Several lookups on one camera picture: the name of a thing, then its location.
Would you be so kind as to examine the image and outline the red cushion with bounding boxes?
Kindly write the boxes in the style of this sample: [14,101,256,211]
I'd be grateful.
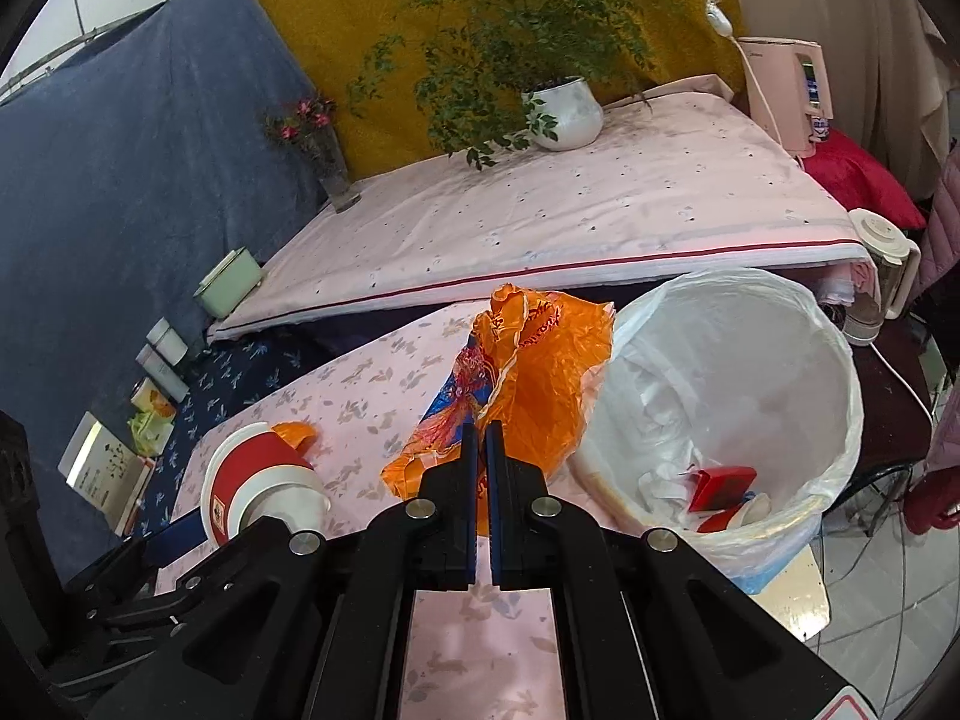
[799,127,927,230]

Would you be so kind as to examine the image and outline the white electric kettle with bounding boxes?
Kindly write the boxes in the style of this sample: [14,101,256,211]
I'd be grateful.
[844,208,922,346]

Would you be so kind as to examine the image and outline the white cable with switch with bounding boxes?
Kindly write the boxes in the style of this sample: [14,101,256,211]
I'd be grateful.
[671,0,803,158]

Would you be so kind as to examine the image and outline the glass vase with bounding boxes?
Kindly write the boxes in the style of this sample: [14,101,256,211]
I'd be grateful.
[307,124,362,212]

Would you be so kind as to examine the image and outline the light blue trash bin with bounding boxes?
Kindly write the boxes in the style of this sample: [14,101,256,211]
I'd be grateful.
[720,540,815,595]

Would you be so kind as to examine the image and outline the dark red cloth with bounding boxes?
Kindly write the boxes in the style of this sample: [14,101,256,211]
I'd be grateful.
[904,457,960,537]

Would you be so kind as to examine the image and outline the white lined trash bin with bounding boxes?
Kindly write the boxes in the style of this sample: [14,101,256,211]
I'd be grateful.
[574,268,865,593]

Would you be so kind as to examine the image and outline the short white canister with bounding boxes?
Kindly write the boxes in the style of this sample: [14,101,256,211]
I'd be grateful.
[146,319,188,365]

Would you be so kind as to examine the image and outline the beige curtain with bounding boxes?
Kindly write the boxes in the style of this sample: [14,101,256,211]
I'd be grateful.
[720,0,960,203]

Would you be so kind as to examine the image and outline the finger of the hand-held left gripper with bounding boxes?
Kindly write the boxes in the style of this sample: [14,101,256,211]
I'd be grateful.
[64,519,226,635]

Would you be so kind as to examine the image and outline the metal backdrop frame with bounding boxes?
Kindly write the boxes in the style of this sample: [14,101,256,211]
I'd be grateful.
[0,0,226,102]

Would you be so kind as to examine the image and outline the green leafy plant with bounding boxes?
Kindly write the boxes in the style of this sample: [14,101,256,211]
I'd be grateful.
[346,0,680,170]

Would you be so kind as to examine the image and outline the pink padded jacket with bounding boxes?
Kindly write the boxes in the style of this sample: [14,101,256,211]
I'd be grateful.
[916,139,960,470]

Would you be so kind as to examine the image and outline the pale pink dotted sheet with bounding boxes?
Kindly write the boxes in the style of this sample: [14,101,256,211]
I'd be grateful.
[206,73,863,342]

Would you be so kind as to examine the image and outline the white gift box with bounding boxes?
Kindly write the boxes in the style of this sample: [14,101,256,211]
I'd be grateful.
[58,412,155,537]

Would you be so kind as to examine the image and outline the pink flowers bunch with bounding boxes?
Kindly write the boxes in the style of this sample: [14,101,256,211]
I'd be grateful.
[262,94,338,158]

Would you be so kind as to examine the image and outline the small can with orange print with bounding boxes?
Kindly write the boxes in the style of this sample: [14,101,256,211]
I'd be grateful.
[129,381,177,421]

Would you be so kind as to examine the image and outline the pale green box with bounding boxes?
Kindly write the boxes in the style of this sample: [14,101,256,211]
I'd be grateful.
[193,247,265,318]

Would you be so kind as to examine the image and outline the orange printed plastic bag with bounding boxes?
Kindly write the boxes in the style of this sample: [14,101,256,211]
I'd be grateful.
[381,283,617,500]

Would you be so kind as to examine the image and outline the red box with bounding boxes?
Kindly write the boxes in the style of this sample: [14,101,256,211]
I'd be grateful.
[688,465,758,533]

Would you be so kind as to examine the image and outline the white power cord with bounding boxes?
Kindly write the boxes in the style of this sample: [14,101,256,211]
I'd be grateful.
[870,345,938,428]

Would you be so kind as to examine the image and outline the green packet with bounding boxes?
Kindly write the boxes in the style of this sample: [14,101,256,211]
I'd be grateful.
[127,409,175,457]

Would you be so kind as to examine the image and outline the blue backdrop cloth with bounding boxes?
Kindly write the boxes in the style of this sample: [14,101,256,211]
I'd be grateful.
[0,0,331,563]

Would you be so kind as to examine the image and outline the white round plant pot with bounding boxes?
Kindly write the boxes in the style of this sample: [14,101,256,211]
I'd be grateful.
[521,76,605,151]

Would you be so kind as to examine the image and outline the small orange plastic scrap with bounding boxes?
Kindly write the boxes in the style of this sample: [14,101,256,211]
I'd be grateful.
[270,422,317,466]

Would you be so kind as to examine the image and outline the yellow backdrop cloth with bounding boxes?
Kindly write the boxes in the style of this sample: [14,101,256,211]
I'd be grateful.
[225,0,743,181]

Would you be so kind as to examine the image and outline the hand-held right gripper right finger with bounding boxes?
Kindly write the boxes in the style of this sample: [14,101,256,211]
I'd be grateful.
[486,422,871,720]

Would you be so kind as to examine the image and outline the dark blue printed cloth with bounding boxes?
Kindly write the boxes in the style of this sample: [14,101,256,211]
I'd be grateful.
[135,326,338,541]

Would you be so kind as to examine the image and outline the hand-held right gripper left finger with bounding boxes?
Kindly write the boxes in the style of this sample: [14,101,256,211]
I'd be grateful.
[112,424,481,720]

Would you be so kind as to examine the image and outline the dark side table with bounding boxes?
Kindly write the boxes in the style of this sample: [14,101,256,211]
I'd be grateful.
[817,315,935,481]

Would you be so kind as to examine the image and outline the tall white canister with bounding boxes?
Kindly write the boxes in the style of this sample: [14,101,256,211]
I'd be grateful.
[137,345,190,402]

